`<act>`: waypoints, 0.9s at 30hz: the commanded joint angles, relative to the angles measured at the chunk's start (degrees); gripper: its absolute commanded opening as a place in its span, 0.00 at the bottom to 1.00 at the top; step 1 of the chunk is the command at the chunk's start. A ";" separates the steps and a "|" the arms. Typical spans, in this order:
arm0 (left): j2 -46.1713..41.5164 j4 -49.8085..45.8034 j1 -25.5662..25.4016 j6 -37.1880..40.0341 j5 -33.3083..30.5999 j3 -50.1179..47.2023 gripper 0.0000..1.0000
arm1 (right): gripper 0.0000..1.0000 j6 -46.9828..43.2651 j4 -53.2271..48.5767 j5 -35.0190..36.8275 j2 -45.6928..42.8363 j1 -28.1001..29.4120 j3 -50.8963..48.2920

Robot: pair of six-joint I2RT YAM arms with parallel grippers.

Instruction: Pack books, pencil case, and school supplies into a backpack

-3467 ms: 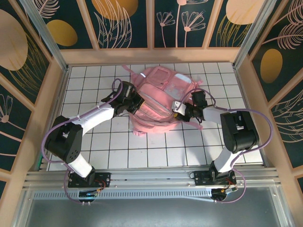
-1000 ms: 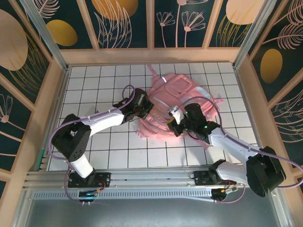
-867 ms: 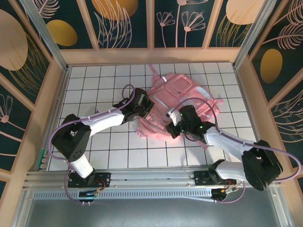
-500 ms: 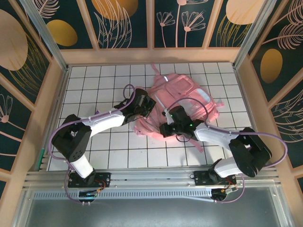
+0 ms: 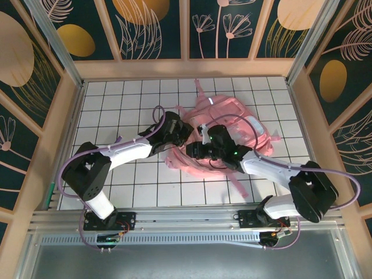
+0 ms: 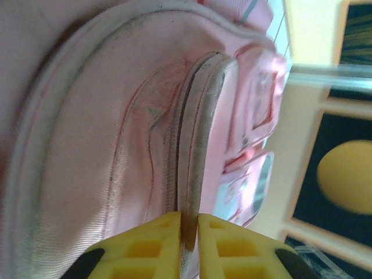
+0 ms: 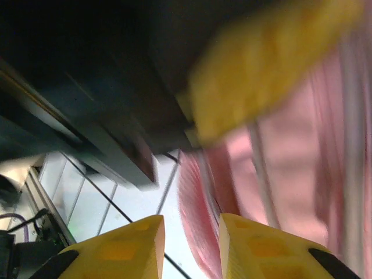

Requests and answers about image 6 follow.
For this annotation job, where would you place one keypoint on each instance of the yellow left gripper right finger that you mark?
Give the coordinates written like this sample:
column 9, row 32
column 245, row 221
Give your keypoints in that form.
column 238, row 261

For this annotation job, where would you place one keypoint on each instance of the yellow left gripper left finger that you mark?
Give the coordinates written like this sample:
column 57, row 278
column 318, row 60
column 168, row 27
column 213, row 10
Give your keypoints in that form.
column 145, row 261

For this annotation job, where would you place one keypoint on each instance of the pink backpack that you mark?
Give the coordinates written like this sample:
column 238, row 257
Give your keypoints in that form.
column 87, row 116

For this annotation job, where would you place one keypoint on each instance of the aluminium frame post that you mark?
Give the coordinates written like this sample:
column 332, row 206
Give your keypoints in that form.
column 334, row 77

